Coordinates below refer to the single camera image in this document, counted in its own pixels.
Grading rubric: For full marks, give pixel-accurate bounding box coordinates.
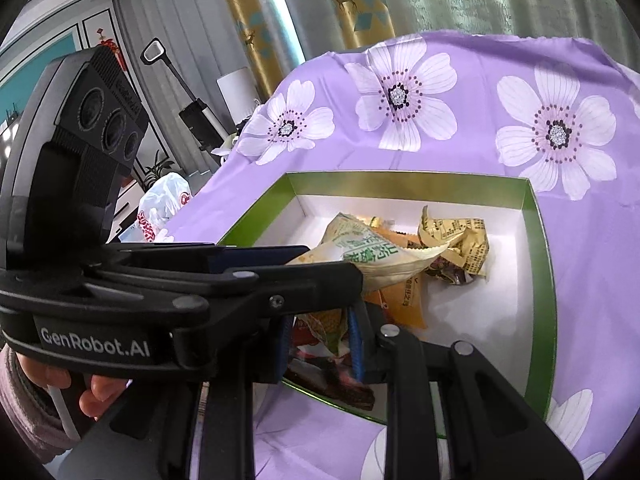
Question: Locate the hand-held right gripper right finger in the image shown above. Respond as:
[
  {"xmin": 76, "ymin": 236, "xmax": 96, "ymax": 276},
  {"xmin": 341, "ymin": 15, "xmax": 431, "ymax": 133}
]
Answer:
[{"xmin": 347, "ymin": 302, "xmax": 586, "ymax": 480}]

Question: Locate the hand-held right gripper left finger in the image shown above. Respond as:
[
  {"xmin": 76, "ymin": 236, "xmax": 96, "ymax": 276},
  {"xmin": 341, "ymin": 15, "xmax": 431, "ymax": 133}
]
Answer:
[{"xmin": 160, "ymin": 312, "xmax": 296, "ymax": 480}]

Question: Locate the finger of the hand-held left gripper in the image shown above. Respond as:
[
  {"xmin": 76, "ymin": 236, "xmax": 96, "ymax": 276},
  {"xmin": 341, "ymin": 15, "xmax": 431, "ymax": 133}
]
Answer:
[
  {"xmin": 107, "ymin": 242, "xmax": 311, "ymax": 273},
  {"xmin": 95, "ymin": 259, "xmax": 363, "ymax": 381}
]

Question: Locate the white orange snack packet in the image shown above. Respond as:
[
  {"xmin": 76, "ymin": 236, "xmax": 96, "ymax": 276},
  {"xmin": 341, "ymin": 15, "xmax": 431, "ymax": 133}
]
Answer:
[{"xmin": 295, "ymin": 310, "xmax": 351, "ymax": 358}]

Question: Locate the red snack packet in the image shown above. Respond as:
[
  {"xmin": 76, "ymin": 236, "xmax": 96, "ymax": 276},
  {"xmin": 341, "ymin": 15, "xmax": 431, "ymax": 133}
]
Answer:
[{"xmin": 285, "ymin": 340, "xmax": 376, "ymax": 410}]

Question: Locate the orange yellow snack packet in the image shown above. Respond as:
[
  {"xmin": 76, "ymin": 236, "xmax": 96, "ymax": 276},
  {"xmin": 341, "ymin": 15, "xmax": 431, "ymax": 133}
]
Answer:
[{"xmin": 362, "ymin": 227, "xmax": 431, "ymax": 331}]

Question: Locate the cream green snack packet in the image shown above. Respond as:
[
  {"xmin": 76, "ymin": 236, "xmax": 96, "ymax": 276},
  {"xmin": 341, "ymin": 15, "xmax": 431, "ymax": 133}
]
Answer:
[{"xmin": 287, "ymin": 212, "xmax": 453, "ymax": 306}]

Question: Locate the yellow brown wrapper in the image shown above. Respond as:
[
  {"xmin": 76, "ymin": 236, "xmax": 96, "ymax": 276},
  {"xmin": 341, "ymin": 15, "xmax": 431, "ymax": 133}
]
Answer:
[{"xmin": 417, "ymin": 205, "xmax": 488, "ymax": 286}]

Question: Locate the green cardboard box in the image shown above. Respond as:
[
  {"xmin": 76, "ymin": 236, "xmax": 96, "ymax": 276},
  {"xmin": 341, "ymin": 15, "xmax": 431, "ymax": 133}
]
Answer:
[{"xmin": 197, "ymin": 171, "xmax": 558, "ymax": 441}]

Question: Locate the person's left hand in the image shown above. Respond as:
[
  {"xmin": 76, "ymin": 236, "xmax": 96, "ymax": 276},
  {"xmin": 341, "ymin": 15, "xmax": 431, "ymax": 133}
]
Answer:
[{"xmin": 77, "ymin": 375, "xmax": 133, "ymax": 421}]

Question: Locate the potted plant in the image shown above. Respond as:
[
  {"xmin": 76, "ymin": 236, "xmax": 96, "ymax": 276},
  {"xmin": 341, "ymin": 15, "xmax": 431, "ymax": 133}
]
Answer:
[{"xmin": 142, "ymin": 150, "xmax": 176, "ymax": 186}]

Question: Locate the white plastic bag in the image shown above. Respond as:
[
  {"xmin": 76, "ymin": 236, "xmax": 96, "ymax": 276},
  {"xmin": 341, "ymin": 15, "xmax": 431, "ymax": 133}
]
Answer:
[{"xmin": 120, "ymin": 172, "xmax": 193, "ymax": 243}]

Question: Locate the red hanging knot ornament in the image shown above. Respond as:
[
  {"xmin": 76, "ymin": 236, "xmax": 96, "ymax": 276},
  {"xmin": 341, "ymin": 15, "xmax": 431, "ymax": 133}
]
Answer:
[{"xmin": 97, "ymin": 26, "xmax": 126, "ymax": 70}]

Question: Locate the black upright vacuum cleaner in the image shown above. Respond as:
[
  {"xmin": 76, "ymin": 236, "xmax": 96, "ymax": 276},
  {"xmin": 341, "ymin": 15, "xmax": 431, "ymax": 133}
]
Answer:
[{"xmin": 141, "ymin": 37, "xmax": 226, "ymax": 166}]

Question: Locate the white cabinet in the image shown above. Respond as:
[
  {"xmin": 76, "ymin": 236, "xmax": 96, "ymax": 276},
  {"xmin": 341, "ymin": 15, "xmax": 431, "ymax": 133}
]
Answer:
[{"xmin": 216, "ymin": 67, "xmax": 262, "ymax": 126}]

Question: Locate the grey sheer curtain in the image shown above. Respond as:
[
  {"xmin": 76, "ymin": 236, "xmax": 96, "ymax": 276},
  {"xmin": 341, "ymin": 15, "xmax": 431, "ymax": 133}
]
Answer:
[{"xmin": 112, "ymin": 0, "xmax": 261, "ymax": 171}]

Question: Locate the purple floral tablecloth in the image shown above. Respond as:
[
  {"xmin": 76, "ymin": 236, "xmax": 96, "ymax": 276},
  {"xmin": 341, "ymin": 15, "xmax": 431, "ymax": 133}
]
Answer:
[{"xmin": 167, "ymin": 30, "xmax": 640, "ymax": 480}]

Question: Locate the gold deer print curtain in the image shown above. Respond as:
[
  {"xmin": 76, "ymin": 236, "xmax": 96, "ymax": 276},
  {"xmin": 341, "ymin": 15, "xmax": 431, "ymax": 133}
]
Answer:
[{"xmin": 215, "ymin": 0, "xmax": 396, "ymax": 98}]

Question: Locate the white cable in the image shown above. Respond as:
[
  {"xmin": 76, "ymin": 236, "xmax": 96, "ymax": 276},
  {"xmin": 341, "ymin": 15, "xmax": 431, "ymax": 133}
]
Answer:
[{"xmin": 47, "ymin": 385, "xmax": 78, "ymax": 441}]

